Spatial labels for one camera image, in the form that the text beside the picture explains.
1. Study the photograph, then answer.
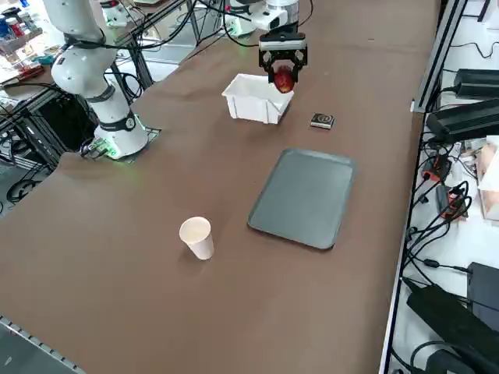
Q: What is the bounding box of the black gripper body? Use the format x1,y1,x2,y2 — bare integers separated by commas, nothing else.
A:
257,23,309,52

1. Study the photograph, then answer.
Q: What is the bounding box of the red apple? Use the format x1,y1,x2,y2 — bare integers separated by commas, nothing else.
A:
272,65,296,94

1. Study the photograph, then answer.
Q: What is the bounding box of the white plastic box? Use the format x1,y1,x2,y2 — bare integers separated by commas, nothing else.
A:
221,72,296,125

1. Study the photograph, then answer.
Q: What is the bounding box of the gray tray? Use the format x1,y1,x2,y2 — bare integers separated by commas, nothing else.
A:
246,146,359,251

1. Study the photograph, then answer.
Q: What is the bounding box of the white cardboard box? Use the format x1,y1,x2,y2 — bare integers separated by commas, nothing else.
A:
476,134,499,224

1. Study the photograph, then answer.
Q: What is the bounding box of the black box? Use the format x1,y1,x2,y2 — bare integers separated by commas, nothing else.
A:
466,261,499,326

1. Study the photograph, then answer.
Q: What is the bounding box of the orange gray power strip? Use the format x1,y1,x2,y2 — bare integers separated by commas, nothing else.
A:
423,154,451,182

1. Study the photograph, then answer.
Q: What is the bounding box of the black power adapter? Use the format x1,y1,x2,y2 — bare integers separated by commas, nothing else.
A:
425,99,499,144
454,68,499,99
405,282,499,374

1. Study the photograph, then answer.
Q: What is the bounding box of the white paper cup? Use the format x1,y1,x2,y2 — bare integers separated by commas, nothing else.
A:
178,216,216,261

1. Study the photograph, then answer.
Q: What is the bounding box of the orange black plug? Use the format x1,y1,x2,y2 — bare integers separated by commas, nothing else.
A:
444,190,471,221

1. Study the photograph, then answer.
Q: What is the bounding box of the aluminium camera post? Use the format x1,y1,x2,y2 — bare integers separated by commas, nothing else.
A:
411,0,469,114

